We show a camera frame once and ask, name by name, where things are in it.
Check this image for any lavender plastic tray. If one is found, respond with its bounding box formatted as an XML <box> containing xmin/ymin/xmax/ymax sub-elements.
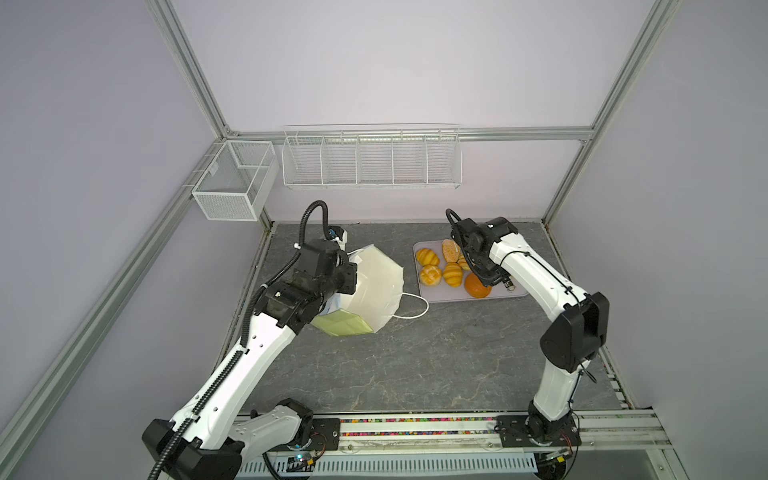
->
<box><xmin>412</xmin><ymin>240</ymin><xmax>529</xmax><ymax>303</ymax></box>

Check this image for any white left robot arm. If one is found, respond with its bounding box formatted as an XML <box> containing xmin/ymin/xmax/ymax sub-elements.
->
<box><xmin>142</xmin><ymin>239</ymin><xmax>357</xmax><ymax>479</ymax></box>

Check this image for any yellow fake bread roll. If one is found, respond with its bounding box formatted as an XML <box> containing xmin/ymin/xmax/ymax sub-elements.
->
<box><xmin>416</xmin><ymin>248</ymin><xmax>441</xmax><ymax>267</ymax></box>

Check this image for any round orange fake bun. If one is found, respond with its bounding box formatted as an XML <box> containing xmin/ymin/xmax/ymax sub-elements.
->
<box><xmin>464</xmin><ymin>273</ymin><xmax>492</xmax><ymax>299</ymax></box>

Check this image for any striped yellow fake bread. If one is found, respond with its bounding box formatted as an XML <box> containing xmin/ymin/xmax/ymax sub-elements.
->
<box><xmin>442</xmin><ymin>262</ymin><xmax>464</xmax><ymax>288</ymax></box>

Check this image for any aluminium mounting rail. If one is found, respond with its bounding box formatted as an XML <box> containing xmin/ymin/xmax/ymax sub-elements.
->
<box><xmin>232</xmin><ymin>410</ymin><xmax>688</xmax><ymax>479</ymax></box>

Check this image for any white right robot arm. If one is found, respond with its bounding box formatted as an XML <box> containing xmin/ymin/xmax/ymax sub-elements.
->
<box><xmin>446</xmin><ymin>209</ymin><xmax>610</xmax><ymax>424</ymax></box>

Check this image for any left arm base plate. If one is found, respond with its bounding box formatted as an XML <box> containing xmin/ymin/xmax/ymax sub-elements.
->
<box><xmin>269</xmin><ymin>417</ymin><xmax>341</xmax><ymax>453</ymax></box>

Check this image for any long ridged fake bread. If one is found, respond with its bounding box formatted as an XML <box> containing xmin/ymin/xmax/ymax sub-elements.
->
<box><xmin>457</xmin><ymin>255</ymin><xmax>471</xmax><ymax>271</ymax></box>

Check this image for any floral paper gift bag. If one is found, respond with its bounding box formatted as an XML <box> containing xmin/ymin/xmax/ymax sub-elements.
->
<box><xmin>310</xmin><ymin>244</ymin><xmax>430</xmax><ymax>337</ymax></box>

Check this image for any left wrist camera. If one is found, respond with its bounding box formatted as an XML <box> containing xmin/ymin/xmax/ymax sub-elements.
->
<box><xmin>328</xmin><ymin>225</ymin><xmax>348</xmax><ymax>251</ymax></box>

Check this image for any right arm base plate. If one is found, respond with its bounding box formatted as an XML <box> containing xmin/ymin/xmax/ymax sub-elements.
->
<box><xmin>494</xmin><ymin>414</ymin><xmax>582</xmax><ymax>448</ymax></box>

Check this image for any white mesh wall box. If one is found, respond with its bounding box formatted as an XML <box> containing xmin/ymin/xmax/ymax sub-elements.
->
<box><xmin>192</xmin><ymin>140</ymin><xmax>279</xmax><ymax>222</ymax></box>

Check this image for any long white wire basket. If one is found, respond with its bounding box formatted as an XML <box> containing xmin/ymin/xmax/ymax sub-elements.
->
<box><xmin>282</xmin><ymin>123</ymin><xmax>463</xmax><ymax>189</ymax></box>

